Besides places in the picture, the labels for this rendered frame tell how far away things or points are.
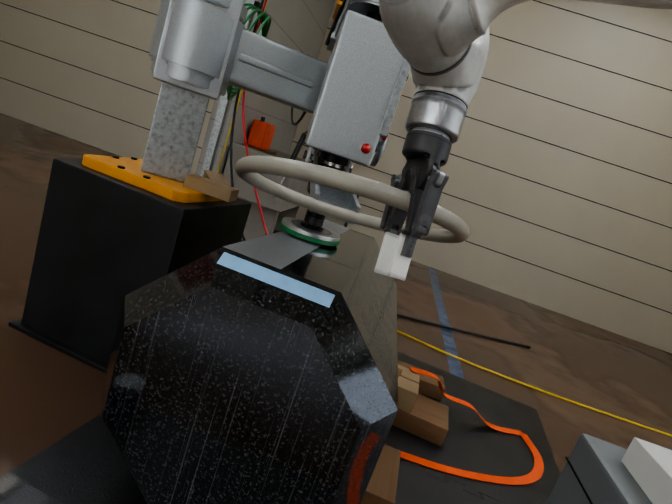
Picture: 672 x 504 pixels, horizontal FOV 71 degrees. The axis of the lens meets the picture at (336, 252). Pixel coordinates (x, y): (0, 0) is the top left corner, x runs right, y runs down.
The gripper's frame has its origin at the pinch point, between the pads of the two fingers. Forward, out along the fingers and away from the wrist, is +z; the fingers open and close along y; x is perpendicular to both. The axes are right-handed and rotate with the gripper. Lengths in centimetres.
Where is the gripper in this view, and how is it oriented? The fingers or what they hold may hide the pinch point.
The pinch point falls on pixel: (394, 256)
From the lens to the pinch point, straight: 76.5
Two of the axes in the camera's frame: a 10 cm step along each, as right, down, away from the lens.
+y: -4.0, -0.9, 9.1
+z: -2.9, 9.6, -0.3
